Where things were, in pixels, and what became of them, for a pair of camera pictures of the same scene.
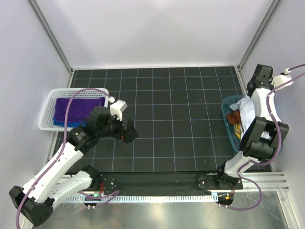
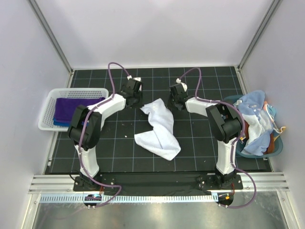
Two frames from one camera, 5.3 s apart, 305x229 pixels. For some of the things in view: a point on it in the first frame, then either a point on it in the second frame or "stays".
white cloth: (245, 106) -> (160, 141)
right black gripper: (269, 81) -> (171, 95)
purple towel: (79, 109) stays
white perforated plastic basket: (46, 121) stays
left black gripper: (127, 135) -> (140, 104)
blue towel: (73, 124) stays
